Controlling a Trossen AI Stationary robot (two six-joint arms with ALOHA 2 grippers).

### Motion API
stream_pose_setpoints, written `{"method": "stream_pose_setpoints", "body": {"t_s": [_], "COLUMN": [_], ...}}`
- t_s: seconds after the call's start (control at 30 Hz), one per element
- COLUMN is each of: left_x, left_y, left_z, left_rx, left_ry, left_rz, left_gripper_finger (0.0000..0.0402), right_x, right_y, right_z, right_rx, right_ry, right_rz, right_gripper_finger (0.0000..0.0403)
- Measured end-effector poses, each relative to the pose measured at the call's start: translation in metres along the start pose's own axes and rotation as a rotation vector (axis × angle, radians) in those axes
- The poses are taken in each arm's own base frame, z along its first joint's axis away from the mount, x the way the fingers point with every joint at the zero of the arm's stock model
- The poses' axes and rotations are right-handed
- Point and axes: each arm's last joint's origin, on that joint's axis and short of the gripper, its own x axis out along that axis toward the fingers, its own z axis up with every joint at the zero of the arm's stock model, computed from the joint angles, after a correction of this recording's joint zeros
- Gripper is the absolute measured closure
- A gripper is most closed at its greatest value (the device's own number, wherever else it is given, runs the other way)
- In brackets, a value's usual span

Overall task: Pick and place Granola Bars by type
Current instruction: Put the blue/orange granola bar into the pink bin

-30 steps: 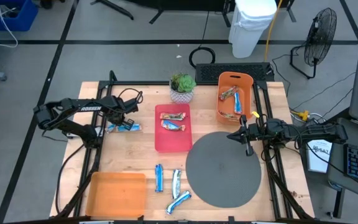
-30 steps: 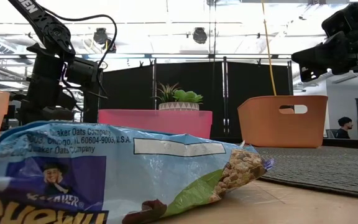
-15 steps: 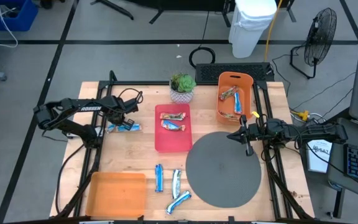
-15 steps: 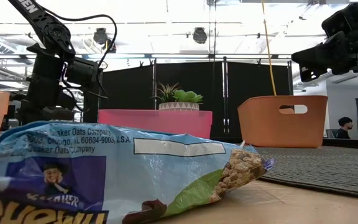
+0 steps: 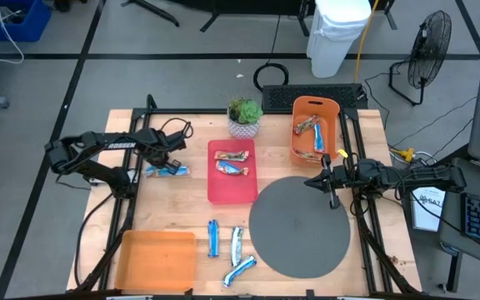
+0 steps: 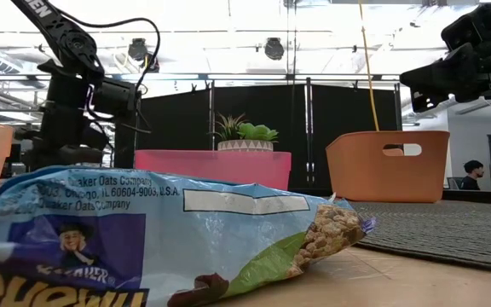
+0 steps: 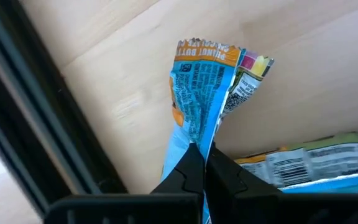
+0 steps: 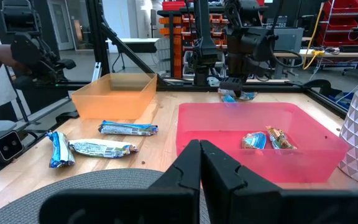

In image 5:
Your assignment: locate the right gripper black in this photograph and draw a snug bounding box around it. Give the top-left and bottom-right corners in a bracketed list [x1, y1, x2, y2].
[303, 152, 367, 211]

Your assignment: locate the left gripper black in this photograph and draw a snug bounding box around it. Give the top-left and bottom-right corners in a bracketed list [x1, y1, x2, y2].
[137, 127, 188, 176]

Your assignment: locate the red and green granola bar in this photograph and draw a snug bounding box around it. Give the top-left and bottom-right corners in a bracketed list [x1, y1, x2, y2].
[292, 148, 320, 161]

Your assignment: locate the blue and red granola bar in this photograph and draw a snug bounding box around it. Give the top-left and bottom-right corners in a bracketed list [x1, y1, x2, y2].
[313, 122, 327, 153]
[292, 114, 322, 135]

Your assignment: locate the brown and green granola bar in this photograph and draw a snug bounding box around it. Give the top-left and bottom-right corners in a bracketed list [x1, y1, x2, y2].
[213, 150, 251, 163]

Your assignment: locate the plain blue granola bar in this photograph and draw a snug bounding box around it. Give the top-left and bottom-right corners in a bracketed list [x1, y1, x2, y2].
[207, 219, 221, 259]

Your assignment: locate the blue Quaker Chewy granola bar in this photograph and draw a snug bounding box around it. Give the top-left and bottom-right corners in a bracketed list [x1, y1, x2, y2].
[222, 255, 258, 288]

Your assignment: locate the silver white granola bar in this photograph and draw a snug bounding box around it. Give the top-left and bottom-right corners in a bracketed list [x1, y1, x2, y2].
[230, 226, 244, 268]

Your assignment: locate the grey round woven placemat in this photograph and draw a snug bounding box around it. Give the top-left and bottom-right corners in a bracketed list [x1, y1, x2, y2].
[248, 175, 352, 279]

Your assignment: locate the red plastic tray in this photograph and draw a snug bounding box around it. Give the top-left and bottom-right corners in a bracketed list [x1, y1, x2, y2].
[207, 138, 259, 205]

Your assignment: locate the succulent in white patterned pot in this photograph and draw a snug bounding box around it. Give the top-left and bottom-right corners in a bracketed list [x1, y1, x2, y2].
[226, 96, 264, 140]

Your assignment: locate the orange shallow plastic tray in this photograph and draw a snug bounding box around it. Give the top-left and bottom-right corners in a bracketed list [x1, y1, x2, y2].
[114, 227, 198, 291]

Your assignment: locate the black vented box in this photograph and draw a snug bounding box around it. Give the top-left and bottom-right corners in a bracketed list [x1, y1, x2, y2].
[261, 82, 368, 111]

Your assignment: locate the white printed sheet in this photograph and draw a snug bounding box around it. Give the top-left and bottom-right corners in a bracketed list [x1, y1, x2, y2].
[410, 186, 448, 233]

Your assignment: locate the white trash bin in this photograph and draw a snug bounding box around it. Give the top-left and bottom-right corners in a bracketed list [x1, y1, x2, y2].
[305, 0, 373, 79]

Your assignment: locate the black floor fan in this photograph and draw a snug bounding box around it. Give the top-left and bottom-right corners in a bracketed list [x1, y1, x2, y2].
[388, 10, 453, 107]

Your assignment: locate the large blue bin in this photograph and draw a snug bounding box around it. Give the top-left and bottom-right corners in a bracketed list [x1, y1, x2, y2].
[0, 0, 53, 43]

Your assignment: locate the orange plastic basket with handles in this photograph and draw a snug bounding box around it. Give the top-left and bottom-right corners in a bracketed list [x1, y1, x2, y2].
[289, 95, 342, 163]

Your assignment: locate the black aluminium table frame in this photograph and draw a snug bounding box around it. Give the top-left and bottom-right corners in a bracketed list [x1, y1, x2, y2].
[67, 93, 423, 300]

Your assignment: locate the coiled black cable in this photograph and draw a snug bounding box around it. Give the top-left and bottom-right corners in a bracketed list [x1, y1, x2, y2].
[252, 61, 290, 92]

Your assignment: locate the yellow hanging cable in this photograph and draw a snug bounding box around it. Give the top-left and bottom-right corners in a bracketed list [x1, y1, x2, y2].
[352, 0, 381, 83]

